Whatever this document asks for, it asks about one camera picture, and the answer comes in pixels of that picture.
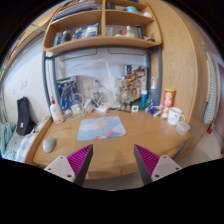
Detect blue tube bottle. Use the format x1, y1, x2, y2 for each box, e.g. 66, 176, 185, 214
140, 89, 149, 110

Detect pastel cloud print mouse pad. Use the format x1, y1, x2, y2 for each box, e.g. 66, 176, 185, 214
76, 115, 128, 142

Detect small blue package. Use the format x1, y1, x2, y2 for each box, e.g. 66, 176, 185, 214
145, 105, 164, 118

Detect blue plaid bed sheet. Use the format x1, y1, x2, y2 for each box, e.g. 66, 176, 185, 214
6, 131, 41, 163

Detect teal blanket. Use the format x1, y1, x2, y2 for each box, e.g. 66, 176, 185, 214
0, 121, 18, 161

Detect beige robot figure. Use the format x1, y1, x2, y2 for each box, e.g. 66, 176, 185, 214
119, 79, 134, 113

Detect red chip can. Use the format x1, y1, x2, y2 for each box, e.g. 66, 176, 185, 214
161, 87, 177, 120

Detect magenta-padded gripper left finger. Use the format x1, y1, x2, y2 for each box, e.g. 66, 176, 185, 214
43, 143, 94, 187

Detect white printed mug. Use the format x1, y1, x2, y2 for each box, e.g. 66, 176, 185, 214
167, 106, 186, 126

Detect white red-capped pump bottle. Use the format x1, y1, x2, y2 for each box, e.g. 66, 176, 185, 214
49, 96, 65, 125

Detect colourful printed box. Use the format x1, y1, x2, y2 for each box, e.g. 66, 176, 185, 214
124, 64, 148, 103

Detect white power strip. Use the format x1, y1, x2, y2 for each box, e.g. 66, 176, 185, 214
94, 104, 111, 114

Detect grey computer mouse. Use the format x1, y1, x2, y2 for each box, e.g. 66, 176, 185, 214
42, 136, 58, 154

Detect clear plastic cup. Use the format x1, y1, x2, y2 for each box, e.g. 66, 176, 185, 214
175, 120, 192, 136

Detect blue spray bottle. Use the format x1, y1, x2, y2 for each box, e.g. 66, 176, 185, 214
148, 77, 158, 107

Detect wooden shelf unit with items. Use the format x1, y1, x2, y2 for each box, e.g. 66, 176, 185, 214
42, 0, 164, 55

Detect pale hanging towel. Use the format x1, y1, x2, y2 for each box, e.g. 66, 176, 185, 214
203, 49, 218, 125

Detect white charger block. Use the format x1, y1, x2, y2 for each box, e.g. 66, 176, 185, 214
70, 103, 83, 115

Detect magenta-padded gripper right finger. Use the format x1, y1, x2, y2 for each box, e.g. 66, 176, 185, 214
133, 143, 183, 186

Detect black bag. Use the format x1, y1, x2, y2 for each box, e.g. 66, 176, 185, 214
15, 96, 36, 137

